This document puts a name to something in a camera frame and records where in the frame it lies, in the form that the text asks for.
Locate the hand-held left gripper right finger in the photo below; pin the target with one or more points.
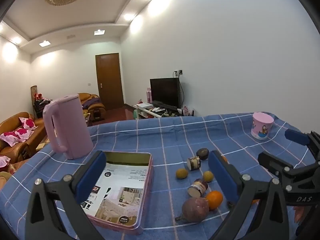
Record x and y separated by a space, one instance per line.
222 177

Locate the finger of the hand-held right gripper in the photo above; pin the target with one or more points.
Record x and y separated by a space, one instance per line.
275 163
297 136

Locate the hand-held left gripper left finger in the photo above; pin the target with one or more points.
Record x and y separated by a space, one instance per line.
91 180

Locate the purple passion fruit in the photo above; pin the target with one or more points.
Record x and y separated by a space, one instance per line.
195 208

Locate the pink metal tin box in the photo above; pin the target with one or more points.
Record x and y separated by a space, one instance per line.
127 158

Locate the printed paper leaflet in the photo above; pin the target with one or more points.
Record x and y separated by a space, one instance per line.
120 187

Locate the pink cartoon cup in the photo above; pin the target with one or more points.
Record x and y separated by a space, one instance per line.
261 127

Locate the pink electric kettle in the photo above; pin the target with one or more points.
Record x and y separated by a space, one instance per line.
72 125

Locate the brown leather sofa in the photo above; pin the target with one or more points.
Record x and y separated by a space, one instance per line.
25 147
95 108

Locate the blue plaid tablecloth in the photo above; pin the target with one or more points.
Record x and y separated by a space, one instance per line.
150 135

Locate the pink patterned bag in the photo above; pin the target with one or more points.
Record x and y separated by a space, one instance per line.
187 111

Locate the purple cloth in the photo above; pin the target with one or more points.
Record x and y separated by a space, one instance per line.
91 102

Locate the pink floral cushion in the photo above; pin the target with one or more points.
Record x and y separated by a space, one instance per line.
13 136
28 123
3 161

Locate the white television stand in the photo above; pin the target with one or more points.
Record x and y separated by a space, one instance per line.
150 113

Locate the rack of dark clothes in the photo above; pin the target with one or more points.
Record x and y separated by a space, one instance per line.
41 105

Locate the flat white box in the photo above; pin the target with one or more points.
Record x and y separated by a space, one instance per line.
145 105

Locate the black soundbar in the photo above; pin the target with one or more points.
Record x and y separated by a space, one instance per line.
162 104

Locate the brown wooden door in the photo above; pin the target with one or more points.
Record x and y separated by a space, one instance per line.
108 80

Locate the tall pink box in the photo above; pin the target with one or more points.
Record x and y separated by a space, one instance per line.
149 96

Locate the black television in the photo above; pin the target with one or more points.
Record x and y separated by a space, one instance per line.
165 92

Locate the square ceiling panel light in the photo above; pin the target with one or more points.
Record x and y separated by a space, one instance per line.
44 43
99 32

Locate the ceiling air vent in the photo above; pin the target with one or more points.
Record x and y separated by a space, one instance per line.
71 36

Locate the wall power socket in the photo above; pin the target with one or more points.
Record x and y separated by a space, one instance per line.
178 72

